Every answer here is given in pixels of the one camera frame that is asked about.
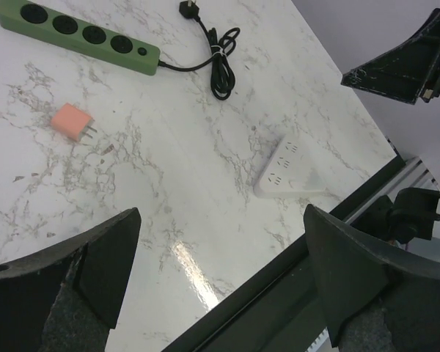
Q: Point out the pink plug adapter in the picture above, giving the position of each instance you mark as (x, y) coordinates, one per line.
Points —
(73, 123)

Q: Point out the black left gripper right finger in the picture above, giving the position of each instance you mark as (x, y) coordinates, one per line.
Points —
(374, 296)

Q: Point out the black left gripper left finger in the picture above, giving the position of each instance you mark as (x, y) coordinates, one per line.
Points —
(68, 296)

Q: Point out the green power strip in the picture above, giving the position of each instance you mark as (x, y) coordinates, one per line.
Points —
(53, 27)

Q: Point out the aluminium frame rail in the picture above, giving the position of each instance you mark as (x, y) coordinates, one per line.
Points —
(389, 180)

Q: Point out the white triangular power strip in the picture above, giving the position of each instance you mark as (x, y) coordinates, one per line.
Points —
(290, 172)

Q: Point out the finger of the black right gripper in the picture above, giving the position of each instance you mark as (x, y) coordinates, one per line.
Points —
(407, 72)

